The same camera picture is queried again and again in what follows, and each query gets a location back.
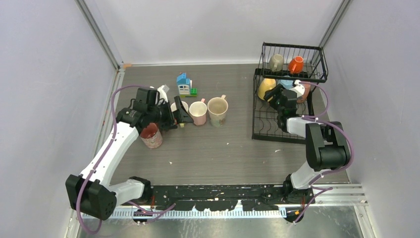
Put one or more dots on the toy brick house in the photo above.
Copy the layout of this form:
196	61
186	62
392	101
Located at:
184	85

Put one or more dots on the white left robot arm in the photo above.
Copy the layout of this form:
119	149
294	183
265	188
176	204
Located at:
90	192

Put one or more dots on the pink faceted mug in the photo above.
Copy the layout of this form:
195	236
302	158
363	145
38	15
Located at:
198	111

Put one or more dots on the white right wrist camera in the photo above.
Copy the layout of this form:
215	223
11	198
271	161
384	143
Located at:
298	88

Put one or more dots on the aluminium slotted rail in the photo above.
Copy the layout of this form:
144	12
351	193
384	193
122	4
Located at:
131	212

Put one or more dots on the salmon pink mug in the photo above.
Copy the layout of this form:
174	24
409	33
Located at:
305	94

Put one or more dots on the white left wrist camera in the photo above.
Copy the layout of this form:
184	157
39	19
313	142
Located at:
161	94

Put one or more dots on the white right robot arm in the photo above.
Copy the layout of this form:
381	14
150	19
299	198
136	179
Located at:
328	148

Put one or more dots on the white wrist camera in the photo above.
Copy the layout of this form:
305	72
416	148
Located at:
161	94
298	88

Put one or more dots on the tall cream dragon mug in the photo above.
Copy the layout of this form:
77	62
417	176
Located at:
217	109

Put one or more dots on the light blue mug in rack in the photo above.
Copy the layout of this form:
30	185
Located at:
287	83

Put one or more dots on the beige mug shelf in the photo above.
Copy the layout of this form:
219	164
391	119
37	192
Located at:
276	63

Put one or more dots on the pink patterned mug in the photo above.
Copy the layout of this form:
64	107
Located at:
151	136

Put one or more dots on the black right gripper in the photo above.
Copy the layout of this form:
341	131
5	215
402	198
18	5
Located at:
276	90

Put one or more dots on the pale yellow faceted mug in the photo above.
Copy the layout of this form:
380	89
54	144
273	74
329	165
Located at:
174	108

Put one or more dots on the black wire dish rack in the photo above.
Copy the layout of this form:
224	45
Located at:
315	71

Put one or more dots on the orange mug shelf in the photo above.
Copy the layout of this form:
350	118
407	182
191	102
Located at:
296	65

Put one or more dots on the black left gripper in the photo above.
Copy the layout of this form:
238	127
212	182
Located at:
180	115

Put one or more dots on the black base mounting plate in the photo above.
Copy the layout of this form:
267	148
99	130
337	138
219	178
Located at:
252	197

